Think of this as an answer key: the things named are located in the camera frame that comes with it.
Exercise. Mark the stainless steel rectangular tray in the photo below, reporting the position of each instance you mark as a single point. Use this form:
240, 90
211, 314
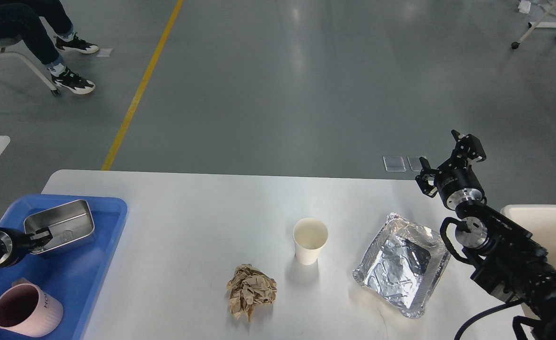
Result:
71, 226

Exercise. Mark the pink ribbed mug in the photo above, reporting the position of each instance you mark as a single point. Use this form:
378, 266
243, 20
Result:
26, 309

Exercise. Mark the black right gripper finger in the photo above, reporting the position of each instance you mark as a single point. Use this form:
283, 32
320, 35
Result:
423, 179
468, 150

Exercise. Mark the clear floor plate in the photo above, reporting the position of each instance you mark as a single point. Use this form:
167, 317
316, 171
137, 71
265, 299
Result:
394, 163
416, 163

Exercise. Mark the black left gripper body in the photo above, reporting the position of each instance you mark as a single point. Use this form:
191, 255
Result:
16, 246

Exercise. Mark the white plastic bin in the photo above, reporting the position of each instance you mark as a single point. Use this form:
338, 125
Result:
540, 220

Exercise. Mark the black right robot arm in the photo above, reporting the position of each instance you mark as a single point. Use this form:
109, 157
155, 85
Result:
508, 264

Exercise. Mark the white paper scrap on floor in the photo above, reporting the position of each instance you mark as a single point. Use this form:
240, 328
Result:
104, 53

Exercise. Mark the white paper cup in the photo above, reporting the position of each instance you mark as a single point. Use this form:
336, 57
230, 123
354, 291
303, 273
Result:
310, 236

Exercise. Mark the clear floor plate left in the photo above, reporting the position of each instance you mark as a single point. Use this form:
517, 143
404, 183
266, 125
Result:
394, 163

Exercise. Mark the aluminium foil tray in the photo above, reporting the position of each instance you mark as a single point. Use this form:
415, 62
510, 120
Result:
403, 265

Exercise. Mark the seated person in black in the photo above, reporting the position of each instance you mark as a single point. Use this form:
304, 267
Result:
45, 28

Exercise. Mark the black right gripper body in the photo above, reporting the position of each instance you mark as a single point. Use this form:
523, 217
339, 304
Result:
459, 185

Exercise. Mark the clear floor plate right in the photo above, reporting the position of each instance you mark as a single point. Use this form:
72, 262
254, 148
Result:
416, 163

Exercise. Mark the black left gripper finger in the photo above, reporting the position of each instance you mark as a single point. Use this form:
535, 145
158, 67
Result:
37, 245
41, 234

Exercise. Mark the blue plastic bin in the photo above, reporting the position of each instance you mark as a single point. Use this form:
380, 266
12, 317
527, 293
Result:
76, 276

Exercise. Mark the crumpled brown paper ball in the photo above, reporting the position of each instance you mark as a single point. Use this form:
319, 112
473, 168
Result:
249, 288

